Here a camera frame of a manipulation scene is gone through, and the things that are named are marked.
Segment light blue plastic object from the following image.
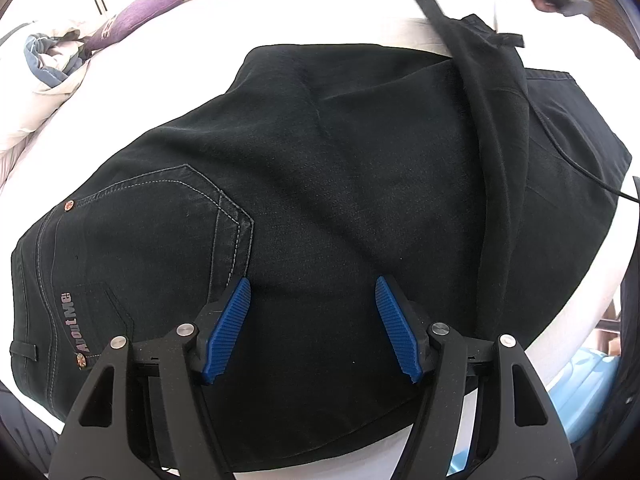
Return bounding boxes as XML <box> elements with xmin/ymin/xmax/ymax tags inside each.
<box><xmin>450</xmin><ymin>349</ymin><xmax>622</xmax><ymax>480</ymax></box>

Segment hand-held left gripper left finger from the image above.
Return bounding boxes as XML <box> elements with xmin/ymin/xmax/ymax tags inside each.
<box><xmin>47</xmin><ymin>278</ymin><xmax>252</xmax><ymax>480</ymax></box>

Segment black cable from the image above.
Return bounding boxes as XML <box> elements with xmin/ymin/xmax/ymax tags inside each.
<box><xmin>527</xmin><ymin>100</ymin><xmax>640</xmax><ymax>204</ymax></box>

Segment white duvet with blue lining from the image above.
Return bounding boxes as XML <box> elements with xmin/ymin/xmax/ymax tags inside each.
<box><xmin>0</xmin><ymin>7</ymin><xmax>118</xmax><ymax>163</ymax></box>

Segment purple pillow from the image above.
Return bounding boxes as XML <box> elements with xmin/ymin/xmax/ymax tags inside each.
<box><xmin>82</xmin><ymin>0</ymin><xmax>194</xmax><ymax>57</ymax></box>

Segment black pants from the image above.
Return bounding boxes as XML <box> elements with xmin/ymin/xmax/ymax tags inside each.
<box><xmin>10</xmin><ymin>0</ymin><xmax>632</xmax><ymax>467</ymax></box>

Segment bed with white sheet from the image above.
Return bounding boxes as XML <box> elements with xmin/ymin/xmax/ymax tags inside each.
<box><xmin>0</xmin><ymin>0</ymin><xmax>633</xmax><ymax>480</ymax></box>

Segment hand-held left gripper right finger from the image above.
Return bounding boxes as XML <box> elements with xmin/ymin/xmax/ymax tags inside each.
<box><xmin>374</xmin><ymin>275</ymin><xmax>581</xmax><ymax>480</ymax></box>

